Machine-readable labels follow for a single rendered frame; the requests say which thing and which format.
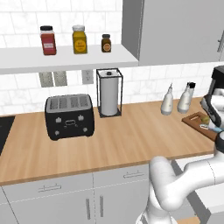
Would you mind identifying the red spice jar black lid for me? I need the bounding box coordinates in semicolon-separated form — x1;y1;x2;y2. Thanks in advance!
39;25;58;57

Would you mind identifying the black hob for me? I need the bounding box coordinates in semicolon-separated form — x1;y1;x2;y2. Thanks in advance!
0;115;17;156

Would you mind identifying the black coffee machine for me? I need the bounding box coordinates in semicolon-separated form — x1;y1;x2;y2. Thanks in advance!
210;65;224;97

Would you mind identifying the grey lower cupboard end panel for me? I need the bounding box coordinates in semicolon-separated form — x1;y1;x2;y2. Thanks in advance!
0;186;13;224

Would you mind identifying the grey wall switch plate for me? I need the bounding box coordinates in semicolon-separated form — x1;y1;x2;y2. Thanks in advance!
38;71;55;88
52;70;68;88

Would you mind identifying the yellow spice jar white lid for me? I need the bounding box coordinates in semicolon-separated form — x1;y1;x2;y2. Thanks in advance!
72;24;88;55

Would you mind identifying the white side cupboard front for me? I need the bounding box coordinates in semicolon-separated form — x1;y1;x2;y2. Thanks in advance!
194;183;224;215

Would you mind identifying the narrow drawer handle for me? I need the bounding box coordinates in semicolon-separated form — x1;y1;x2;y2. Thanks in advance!
122;171;146;179

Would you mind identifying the small brown spice jar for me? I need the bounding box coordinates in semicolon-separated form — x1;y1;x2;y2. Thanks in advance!
101;33;112;53

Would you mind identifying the white wall shelf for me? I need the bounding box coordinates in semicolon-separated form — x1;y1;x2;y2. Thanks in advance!
0;43;139;75

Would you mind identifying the white bottle with black cap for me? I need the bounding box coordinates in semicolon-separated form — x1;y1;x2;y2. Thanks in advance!
177;81;197;115

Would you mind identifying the white paper towel roll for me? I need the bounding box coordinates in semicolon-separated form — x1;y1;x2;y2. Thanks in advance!
100;76;120;116

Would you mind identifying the wide grey drawer front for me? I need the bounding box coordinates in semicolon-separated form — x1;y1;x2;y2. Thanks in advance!
1;171;95;206

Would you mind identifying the wide drawer handle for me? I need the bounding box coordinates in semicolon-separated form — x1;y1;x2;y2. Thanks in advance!
37;183;63;193

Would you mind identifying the grey upper cupboard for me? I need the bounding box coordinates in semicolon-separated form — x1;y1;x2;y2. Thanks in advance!
121;0;224;67

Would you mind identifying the white wall socket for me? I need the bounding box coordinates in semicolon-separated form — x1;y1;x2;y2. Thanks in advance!
80;69;95;85

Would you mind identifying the black four-slot toaster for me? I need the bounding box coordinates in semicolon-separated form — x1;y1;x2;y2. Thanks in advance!
44;94;95;142

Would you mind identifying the black wire paper towel holder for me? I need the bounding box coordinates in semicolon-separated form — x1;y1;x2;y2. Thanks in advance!
95;67;124;119

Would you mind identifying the white bottle with pointed tip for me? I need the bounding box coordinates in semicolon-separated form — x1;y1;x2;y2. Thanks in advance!
160;82;175;116

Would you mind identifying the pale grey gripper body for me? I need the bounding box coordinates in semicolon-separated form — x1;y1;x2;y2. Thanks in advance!
207;124;224;137

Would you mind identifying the narrow grey drawer front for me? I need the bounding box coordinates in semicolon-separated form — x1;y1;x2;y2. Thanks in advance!
92;164;151;191

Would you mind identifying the grey cupboard door handle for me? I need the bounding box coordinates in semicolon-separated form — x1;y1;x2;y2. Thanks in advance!
85;198;92;221
98;194;105;219

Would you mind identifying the wooden cutting board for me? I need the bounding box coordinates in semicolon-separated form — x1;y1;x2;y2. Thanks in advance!
181;110;220;142

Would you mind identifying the grey lower cupboard door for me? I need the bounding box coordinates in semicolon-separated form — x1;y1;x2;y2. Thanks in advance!
8;192;96;224
93;178;151;224

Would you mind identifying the grey upper cupboard handle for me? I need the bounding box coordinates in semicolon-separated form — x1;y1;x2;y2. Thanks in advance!
216;30;224;53

